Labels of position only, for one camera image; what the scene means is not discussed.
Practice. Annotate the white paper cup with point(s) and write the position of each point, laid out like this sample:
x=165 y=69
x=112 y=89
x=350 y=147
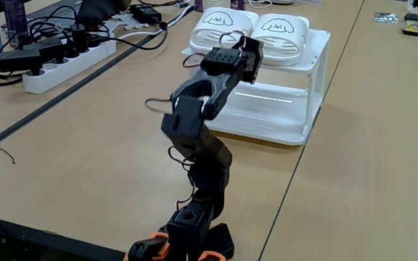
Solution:
x=212 y=3

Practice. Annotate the white slipper with dog print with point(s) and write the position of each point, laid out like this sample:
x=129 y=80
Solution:
x=281 y=40
x=216 y=29

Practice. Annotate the black plug adapter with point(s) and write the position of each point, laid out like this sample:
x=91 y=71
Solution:
x=20 y=59
x=47 y=49

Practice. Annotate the orange and black table clamp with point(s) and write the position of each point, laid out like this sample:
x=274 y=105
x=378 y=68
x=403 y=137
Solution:
x=147 y=248
x=220 y=239

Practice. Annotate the black power plug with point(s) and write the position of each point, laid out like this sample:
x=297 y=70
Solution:
x=79 y=38

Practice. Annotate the white power strip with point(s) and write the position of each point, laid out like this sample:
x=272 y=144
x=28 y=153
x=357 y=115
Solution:
x=67 y=69

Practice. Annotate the white printed bracket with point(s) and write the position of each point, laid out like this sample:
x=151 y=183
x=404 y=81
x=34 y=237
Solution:
x=127 y=22

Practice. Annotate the silver foil packet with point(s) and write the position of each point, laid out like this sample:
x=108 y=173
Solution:
x=386 y=17

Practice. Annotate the white plastic shoe rack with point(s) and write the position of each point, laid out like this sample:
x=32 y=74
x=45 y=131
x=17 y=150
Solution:
x=274 y=108

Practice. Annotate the black power adapter brick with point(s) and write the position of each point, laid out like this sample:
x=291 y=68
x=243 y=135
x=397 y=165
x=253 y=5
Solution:
x=145 y=13

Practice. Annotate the tall purple drink can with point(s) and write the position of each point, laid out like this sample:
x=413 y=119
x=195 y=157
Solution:
x=16 y=18

